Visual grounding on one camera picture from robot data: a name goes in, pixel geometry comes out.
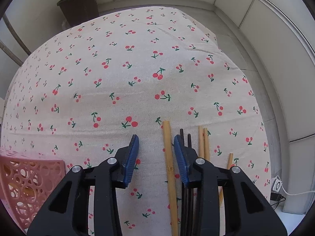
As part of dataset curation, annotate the black chopstick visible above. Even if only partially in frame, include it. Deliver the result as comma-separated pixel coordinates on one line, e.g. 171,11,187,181
179,128,186,236
186,134,194,235

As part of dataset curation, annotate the white power adapter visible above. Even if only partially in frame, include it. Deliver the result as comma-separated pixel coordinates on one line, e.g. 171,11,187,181
271,176,283,193

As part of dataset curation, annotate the pink perforated utensil basket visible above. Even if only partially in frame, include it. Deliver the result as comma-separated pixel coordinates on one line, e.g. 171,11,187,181
1,148,65,231

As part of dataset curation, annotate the cherry print tablecloth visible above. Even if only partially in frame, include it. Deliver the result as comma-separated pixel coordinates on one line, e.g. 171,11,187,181
1,6,271,235

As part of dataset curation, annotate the dark brown trash bin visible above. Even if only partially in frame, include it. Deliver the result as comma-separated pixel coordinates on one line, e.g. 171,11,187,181
57,0,99,27

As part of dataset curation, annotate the black cable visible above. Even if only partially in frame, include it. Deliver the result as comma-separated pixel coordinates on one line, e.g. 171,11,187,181
269,191,287,210

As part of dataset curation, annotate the white cable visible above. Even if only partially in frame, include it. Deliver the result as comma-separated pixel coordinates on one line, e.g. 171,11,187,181
280,181,315,197

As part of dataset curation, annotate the dark handled mop pole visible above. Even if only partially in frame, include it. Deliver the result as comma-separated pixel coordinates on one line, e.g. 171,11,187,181
0,40,23,67

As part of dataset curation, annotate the blue handled mop pole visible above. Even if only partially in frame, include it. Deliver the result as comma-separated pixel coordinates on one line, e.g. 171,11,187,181
2,14,31,55

